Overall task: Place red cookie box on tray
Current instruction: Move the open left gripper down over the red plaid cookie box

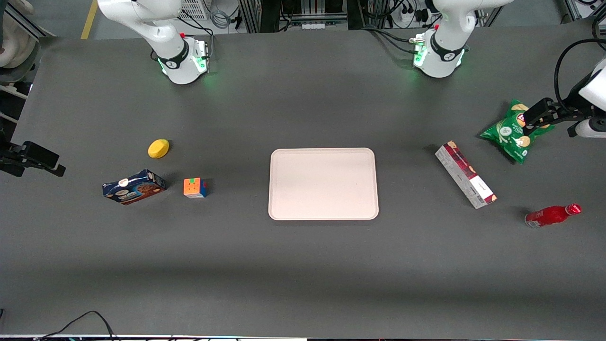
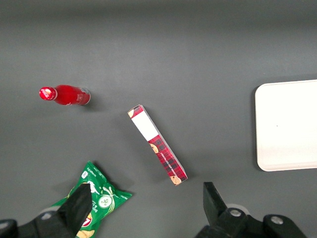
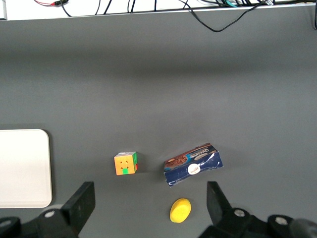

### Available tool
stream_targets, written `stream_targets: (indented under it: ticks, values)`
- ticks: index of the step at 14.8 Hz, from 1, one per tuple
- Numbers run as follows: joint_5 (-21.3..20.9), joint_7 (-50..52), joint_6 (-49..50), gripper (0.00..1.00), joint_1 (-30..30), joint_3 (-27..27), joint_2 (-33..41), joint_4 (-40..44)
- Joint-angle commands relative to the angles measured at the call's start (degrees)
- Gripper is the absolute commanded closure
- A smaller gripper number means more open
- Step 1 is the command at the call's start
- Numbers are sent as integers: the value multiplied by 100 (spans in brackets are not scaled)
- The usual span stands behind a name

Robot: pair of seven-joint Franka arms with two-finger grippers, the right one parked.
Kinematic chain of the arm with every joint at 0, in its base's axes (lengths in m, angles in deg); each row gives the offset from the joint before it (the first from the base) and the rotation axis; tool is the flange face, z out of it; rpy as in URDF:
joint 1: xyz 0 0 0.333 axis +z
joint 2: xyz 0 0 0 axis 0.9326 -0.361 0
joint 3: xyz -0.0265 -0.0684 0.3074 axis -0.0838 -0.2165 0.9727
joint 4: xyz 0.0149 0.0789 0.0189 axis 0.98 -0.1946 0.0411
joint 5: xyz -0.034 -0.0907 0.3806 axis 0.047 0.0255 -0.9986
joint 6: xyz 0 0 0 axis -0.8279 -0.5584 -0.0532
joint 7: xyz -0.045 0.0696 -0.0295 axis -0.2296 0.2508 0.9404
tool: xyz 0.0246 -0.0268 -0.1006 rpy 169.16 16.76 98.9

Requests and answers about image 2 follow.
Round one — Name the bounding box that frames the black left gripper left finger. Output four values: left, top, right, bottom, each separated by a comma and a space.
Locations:
56, 182, 94, 237

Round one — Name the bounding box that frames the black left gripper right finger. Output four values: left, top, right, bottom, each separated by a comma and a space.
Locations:
203, 181, 249, 238

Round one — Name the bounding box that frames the red plaid cookie box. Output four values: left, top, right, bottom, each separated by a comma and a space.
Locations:
127, 105, 188, 186

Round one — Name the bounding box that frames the white plastic tray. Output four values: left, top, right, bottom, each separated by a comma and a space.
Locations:
254, 79, 317, 172

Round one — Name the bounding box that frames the green chips bag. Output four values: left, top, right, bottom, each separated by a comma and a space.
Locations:
51, 160, 133, 238

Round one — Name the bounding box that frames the red soda bottle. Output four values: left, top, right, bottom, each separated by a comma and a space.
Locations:
39, 84, 91, 106

